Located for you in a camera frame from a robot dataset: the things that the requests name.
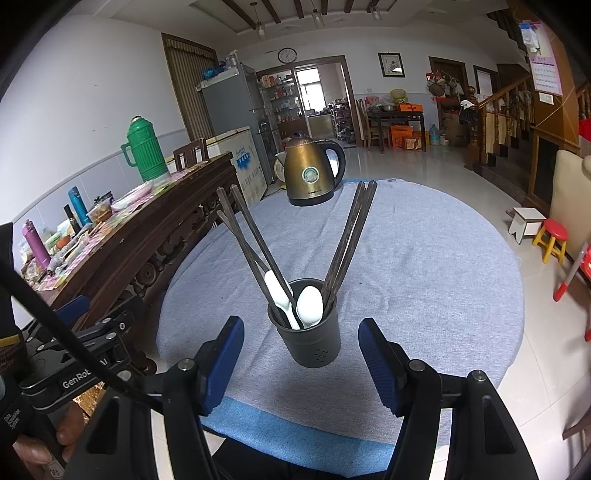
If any green thermos jug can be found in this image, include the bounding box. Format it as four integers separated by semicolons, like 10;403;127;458
121;115;168;182

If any black cable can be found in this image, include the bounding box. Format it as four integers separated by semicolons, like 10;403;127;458
0;261;167;407

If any dark wooden dining table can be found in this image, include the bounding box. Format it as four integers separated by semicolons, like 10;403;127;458
367;110;426;153

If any beige sofa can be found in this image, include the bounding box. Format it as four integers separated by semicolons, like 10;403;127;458
549;149;591;264

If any carved wooden sideboard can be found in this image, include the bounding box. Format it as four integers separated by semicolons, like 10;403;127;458
14;152;241;370

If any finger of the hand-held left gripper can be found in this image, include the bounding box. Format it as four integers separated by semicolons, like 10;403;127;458
51;295;92;324
28;310;139;370

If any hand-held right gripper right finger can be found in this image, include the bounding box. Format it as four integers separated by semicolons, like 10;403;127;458
358;318;539;480

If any pink checkered cloth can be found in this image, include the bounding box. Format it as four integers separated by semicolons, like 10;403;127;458
28;159;213;291

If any dark wooden chair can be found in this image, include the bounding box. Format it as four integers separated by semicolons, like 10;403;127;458
173;137;209;169

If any white chest freezer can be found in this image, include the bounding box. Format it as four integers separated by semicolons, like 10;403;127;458
205;127;269;206

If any pile of food packets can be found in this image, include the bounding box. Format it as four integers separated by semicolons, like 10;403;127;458
18;217;121;291

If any framed wall picture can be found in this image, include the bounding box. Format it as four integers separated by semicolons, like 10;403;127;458
378;52;406;78

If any white plastic spoon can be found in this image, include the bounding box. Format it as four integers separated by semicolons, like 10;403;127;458
295;285;324;328
264;270;301;330

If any glass shelf with jars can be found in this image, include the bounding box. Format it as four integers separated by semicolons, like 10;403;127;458
259;73;298;139

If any brown curtained door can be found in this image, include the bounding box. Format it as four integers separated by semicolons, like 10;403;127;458
161;32;218;144

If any food container with black lid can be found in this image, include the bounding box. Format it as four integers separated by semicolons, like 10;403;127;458
87;193;115;224

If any grey tablecloth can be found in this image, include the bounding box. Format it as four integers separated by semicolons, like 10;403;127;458
156;176;525;472

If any brass electric kettle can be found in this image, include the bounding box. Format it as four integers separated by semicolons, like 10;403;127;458
276;131;347;207

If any brown wooden chair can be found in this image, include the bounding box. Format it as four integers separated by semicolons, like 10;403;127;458
562;411;591;444

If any blue thermos bottle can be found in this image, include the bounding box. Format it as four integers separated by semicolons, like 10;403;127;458
68;186;89;227

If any white pink plate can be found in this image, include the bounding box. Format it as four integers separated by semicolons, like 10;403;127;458
111;181;155;210

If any small white stool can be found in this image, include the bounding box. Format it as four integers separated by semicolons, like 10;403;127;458
508;208;546;244

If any large orange box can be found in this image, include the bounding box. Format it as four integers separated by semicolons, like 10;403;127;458
390;124;428;152

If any person's left hand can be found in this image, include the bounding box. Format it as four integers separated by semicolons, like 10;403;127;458
11;401;90;469

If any pink wall calendar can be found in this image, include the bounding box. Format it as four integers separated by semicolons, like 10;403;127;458
519;21;564;97

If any red plastic chair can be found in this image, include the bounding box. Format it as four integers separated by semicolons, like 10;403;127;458
553;244;591;342

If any dark wooden chopstick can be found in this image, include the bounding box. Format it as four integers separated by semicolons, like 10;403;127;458
321;181;365;305
230;185;294;296
216;210;273;278
325;180;378;301
216;187;278;315
323;181;372;305

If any dark grey utensil holder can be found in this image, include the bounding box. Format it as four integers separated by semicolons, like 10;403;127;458
268;278;342;368

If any brown wooden door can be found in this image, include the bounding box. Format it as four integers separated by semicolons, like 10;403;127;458
428;56;467;112
472;65;499;100

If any wooden staircase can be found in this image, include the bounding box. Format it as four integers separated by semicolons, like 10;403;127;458
464;9;591;208

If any grey refrigerator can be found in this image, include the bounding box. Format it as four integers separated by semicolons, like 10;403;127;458
198;64;273;183

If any brown cardboard box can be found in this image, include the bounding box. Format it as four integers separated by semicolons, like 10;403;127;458
441;113;468;147

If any purple drink bottle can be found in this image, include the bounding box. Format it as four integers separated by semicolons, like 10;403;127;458
22;220;51;271

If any red yellow plastic stool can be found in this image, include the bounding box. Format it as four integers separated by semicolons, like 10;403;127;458
532;219;570;265

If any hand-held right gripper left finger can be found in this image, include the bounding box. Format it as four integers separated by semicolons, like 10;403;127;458
65;316;245;480

